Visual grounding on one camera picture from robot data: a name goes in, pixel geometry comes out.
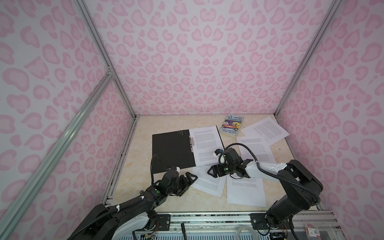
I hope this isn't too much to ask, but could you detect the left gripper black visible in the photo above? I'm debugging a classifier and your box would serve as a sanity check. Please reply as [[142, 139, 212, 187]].
[[167, 171, 198, 197]]

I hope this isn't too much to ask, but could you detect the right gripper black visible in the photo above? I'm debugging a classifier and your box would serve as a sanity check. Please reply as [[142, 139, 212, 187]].
[[205, 162, 236, 179]]

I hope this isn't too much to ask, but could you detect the blue and black file folder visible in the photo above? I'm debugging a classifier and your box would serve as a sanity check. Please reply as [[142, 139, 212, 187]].
[[152, 125, 226, 174]]

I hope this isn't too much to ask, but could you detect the printed paper sheet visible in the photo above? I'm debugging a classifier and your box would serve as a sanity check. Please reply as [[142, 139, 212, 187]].
[[189, 126, 224, 166]]

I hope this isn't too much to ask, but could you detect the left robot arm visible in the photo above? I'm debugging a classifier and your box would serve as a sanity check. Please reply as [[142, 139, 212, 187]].
[[69, 167, 198, 240]]

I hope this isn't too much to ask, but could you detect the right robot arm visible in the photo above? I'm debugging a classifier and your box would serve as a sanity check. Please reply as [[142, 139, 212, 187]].
[[207, 144, 324, 229]]

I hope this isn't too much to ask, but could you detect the sheet under centre sheet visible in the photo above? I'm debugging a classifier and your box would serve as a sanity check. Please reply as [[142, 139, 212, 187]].
[[192, 165, 226, 198]]

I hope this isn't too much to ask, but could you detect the centre right printed sheet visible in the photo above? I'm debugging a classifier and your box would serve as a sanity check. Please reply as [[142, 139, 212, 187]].
[[227, 177, 267, 207]]

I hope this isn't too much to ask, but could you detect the right far printed sheet lower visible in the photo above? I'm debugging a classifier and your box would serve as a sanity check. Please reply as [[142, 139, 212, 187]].
[[237, 137, 276, 164]]

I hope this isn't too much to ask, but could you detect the colourful treehouse book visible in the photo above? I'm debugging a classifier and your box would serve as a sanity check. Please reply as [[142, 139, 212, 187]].
[[219, 115, 244, 137]]

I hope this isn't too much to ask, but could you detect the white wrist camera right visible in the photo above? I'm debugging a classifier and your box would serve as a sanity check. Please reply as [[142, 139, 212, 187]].
[[213, 149, 224, 160]]

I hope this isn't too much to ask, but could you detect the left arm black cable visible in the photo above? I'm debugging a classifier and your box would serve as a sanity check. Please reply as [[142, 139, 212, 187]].
[[149, 154, 167, 185]]

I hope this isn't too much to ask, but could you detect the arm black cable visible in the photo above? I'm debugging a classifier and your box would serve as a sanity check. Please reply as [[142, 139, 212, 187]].
[[149, 154, 167, 185], [218, 142, 322, 205]]

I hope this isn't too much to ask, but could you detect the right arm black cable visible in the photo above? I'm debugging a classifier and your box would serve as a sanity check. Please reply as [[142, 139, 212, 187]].
[[218, 142, 322, 205]]

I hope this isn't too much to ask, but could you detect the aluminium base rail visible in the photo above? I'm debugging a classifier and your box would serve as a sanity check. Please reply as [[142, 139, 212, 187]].
[[82, 210, 343, 240]]

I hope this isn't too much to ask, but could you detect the aluminium frame corner post right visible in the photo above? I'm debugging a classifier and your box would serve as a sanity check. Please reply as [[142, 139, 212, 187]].
[[274, 0, 344, 121]]

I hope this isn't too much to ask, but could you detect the aluminium frame corner post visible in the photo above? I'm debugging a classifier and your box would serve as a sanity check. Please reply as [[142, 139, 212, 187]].
[[73, 0, 137, 120], [274, 0, 344, 121]]

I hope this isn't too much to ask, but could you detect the aluminium frame corner post left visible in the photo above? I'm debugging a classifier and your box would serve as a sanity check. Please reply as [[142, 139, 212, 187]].
[[73, 0, 137, 120]]

